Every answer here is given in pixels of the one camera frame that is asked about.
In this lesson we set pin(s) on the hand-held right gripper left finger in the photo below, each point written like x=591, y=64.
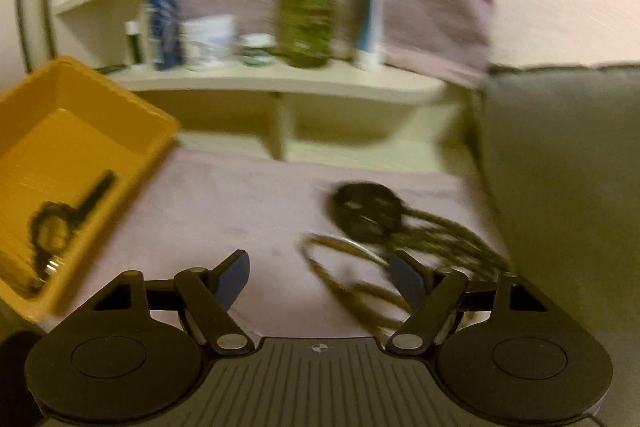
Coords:
x=234, y=279

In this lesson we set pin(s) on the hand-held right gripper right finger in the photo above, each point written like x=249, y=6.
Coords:
x=407, y=282

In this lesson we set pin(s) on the yellow plastic tray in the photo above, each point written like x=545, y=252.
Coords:
x=75, y=132

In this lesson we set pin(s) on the grey cushion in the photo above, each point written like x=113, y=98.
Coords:
x=565, y=167

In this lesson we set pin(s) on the beige wooden shelf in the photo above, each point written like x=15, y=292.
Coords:
x=300, y=79

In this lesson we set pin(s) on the small green jar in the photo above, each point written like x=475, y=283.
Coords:
x=257, y=51

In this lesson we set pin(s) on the white cream jar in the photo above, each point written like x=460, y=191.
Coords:
x=207, y=42

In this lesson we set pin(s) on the lip balm stick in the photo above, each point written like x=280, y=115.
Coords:
x=133, y=44

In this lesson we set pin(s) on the blue spray bottle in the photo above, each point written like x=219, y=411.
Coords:
x=164, y=17

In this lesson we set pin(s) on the blue white tube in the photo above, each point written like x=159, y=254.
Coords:
x=371, y=12

